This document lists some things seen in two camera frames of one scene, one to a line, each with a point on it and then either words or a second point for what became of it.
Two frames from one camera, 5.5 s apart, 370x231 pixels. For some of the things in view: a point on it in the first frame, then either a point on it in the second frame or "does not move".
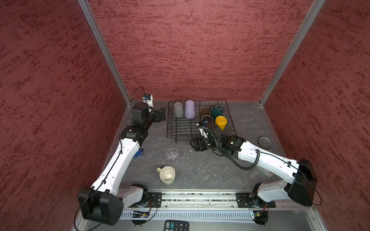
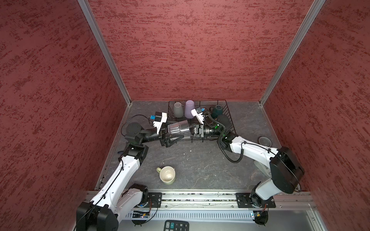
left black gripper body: [156, 116] to [161, 135]
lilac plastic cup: [190, 109] does not move
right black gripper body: [203, 144] to [204, 130]
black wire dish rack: [183, 116] does not move
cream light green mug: [167, 174] does not move
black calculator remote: [173, 225] does not move
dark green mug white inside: [218, 110] does not move
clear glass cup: [172, 154] to [182, 128]
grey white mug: [178, 109] does not move
